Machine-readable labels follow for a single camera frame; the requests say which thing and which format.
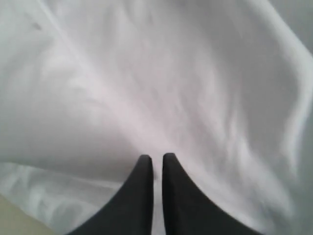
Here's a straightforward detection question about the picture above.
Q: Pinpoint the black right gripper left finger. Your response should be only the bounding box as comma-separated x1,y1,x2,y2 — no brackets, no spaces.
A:
70,155,154,235

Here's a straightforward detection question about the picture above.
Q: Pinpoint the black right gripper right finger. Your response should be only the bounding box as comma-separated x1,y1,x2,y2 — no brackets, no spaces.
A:
162,153,259,235

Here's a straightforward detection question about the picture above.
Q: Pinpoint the white t-shirt red logo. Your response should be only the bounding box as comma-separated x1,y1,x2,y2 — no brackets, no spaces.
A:
0,0,313,235

